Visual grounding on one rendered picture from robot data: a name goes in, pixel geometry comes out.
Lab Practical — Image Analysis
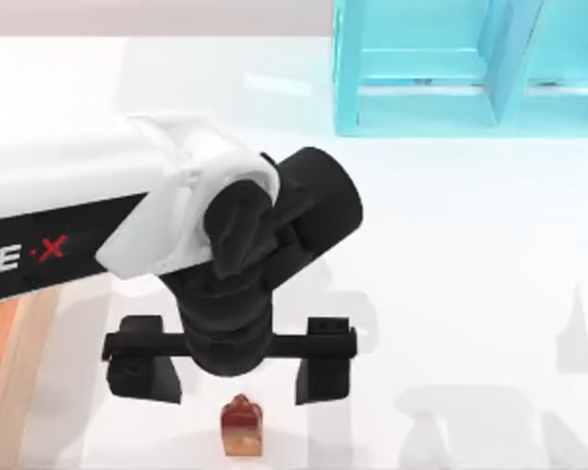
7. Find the orange wooden board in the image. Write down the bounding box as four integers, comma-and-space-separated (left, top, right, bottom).
0, 282, 63, 470

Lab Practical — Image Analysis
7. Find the light blue rack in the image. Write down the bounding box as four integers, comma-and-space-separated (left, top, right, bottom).
331, 0, 588, 139

